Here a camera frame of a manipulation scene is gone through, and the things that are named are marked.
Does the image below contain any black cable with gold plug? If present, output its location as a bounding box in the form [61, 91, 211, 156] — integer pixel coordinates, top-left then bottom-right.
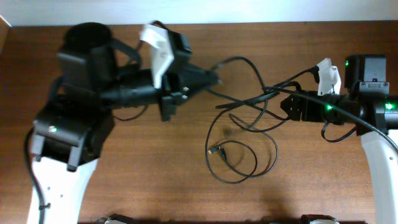
[205, 55, 293, 123]

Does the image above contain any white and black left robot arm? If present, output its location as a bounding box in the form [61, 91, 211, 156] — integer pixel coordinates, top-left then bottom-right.
[24, 21, 218, 223]

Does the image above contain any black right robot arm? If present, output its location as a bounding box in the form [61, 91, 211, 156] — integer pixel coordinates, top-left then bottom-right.
[280, 54, 397, 223]

